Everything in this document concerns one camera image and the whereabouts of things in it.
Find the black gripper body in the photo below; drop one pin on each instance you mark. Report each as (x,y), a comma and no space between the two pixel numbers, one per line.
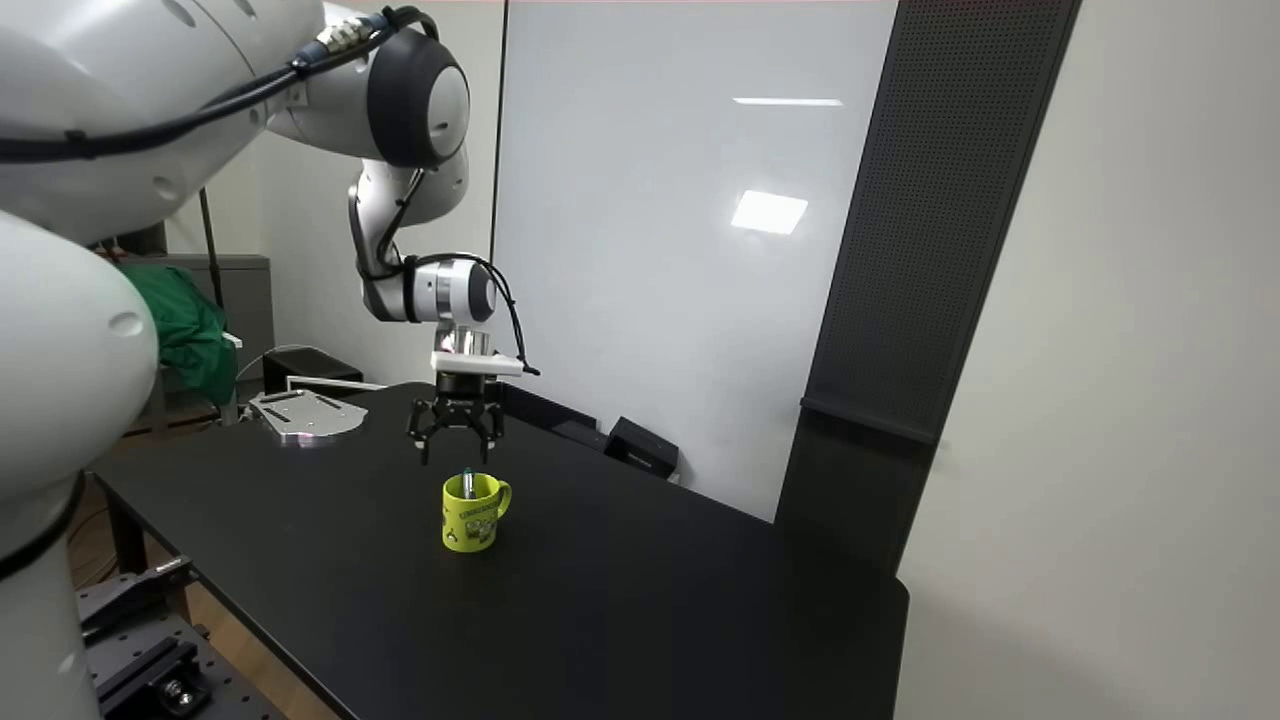
(463,405)

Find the yellow-green mug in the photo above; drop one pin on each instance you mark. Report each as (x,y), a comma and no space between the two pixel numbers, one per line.
(471,526)

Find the black square box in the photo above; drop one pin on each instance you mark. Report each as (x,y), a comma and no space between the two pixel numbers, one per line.
(310,365)

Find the small black box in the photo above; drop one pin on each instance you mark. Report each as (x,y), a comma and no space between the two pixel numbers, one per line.
(643,449)

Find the large whiteboard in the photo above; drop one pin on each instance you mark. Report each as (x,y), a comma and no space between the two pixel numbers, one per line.
(667,264)

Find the green cloth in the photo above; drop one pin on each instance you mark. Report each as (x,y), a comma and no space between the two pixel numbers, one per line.
(195,332)

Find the black tripod stand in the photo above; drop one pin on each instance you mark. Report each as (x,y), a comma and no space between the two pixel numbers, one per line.
(212,253)

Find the black perforated breadboard table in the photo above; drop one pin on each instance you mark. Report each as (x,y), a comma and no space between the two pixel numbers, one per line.
(145,654)

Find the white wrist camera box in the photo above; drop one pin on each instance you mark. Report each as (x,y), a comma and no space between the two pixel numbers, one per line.
(473,365)

